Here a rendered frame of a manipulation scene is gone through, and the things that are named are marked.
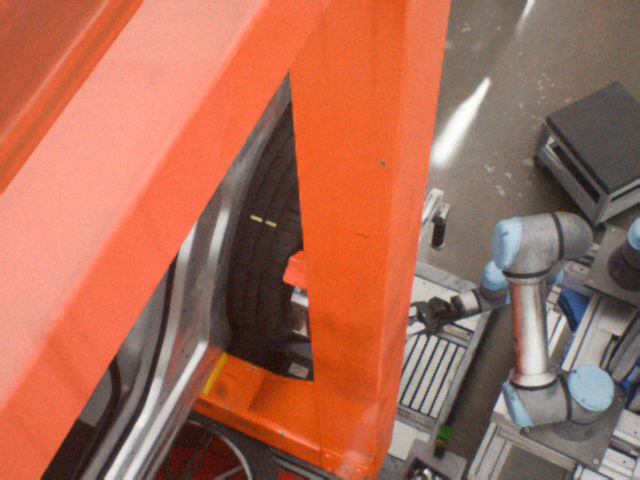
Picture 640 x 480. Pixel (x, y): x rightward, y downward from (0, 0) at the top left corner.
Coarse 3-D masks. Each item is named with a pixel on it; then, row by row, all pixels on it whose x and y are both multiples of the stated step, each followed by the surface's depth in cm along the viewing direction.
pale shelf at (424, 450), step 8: (416, 440) 289; (416, 448) 288; (424, 448) 288; (432, 448) 288; (408, 456) 287; (416, 456) 287; (424, 456) 287; (432, 456) 287; (448, 456) 287; (456, 456) 286; (408, 464) 286; (432, 464) 286; (440, 464) 285; (448, 464) 285; (456, 464) 285; (464, 464) 285; (400, 472) 285; (448, 472) 284; (456, 472) 284
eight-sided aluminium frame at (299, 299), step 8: (296, 288) 255; (296, 296) 256; (304, 296) 255; (296, 304) 257; (304, 304) 256; (296, 312) 262; (304, 312) 269; (296, 320) 267; (304, 320) 273; (296, 328) 272; (304, 328) 273; (304, 336) 274
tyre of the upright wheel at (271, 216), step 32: (288, 128) 260; (288, 160) 253; (256, 192) 250; (288, 192) 249; (256, 224) 249; (288, 224) 247; (256, 256) 250; (288, 256) 249; (256, 288) 254; (256, 320) 264; (288, 320) 273
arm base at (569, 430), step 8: (600, 416) 244; (552, 424) 250; (560, 424) 247; (568, 424) 245; (576, 424) 244; (584, 424) 243; (592, 424) 244; (600, 424) 248; (560, 432) 249; (568, 432) 247; (576, 432) 246; (584, 432) 248; (592, 432) 248; (568, 440) 250; (576, 440) 249; (584, 440) 249
